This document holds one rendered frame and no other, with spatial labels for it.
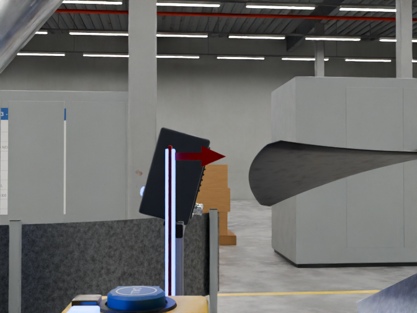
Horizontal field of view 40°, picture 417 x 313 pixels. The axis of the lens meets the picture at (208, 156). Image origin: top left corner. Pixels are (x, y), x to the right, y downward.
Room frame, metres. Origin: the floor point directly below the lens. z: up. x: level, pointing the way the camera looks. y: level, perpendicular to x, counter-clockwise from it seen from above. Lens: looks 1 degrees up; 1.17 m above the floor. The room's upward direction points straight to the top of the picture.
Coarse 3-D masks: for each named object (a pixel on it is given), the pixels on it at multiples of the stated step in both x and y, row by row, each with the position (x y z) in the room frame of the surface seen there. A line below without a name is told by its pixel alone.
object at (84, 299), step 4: (76, 296) 0.40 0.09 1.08; (80, 296) 0.40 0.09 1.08; (84, 296) 0.40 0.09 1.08; (88, 296) 0.40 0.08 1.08; (92, 296) 0.40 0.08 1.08; (96, 296) 0.40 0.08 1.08; (100, 296) 0.40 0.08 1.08; (72, 300) 0.39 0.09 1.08; (76, 300) 0.39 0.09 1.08; (80, 300) 0.39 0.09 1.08; (84, 300) 0.39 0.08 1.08; (88, 300) 0.39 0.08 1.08; (92, 300) 0.39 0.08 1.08; (96, 300) 0.39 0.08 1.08; (100, 300) 0.40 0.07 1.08; (72, 304) 0.39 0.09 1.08; (76, 304) 0.39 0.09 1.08; (80, 304) 0.39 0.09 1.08; (84, 304) 0.39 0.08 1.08; (88, 304) 0.39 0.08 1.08; (92, 304) 0.39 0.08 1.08; (96, 304) 0.39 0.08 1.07
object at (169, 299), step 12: (168, 300) 0.40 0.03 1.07; (180, 300) 0.41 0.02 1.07; (192, 300) 0.41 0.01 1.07; (204, 300) 0.42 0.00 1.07; (108, 312) 0.37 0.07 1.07; (120, 312) 0.37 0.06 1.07; (132, 312) 0.37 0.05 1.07; (144, 312) 0.37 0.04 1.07; (156, 312) 0.37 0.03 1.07; (168, 312) 0.38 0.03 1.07; (180, 312) 0.38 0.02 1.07; (192, 312) 0.38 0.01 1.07; (204, 312) 0.38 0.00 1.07
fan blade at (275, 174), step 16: (272, 144) 0.56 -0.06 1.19; (288, 144) 0.56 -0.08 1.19; (304, 144) 0.56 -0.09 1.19; (256, 160) 0.61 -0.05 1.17; (272, 160) 0.61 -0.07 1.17; (288, 160) 0.61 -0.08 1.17; (304, 160) 0.61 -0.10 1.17; (320, 160) 0.62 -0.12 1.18; (336, 160) 0.62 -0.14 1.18; (352, 160) 0.63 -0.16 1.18; (368, 160) 0.64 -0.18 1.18; (384, 160) 0.66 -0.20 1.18; (400, 160) 0.68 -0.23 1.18; (256, 176) 0.66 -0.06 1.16; (272, 176) 0.67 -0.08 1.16; (288, 176) 0.68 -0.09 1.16; (304, 176) 0.69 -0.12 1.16; (320, 176) 0.70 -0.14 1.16; (336, 176) 0.72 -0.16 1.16; (256, 192) 0.72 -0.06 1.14; (272, 192) 0.73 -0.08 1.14; (288, 192) 0.74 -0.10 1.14
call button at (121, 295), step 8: (120, 288) 0.40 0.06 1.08; (128, 288) 0.40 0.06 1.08; (136, 288) 0.40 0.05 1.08; (144, 288) 0.40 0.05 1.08; (152, 288) 0.40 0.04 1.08; (160, 288) 0.41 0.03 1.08; (112, 296) 0.38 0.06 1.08; (120, 296) 0.38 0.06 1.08; (128, 296) 0.38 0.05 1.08; (136, 296) 0.38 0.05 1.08; (144, 296) 0.38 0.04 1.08; (152, 296) 0.38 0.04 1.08; (160, 296) 0.39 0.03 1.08; (112, 304) 0.38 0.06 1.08; (120, 304) 0.38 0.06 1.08; (128, 304) 0.38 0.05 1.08; (136, 304) 0.38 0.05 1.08; (144, 304) 0.38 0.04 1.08; (152, 304) 0.38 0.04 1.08; (160, 304) 0.39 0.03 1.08
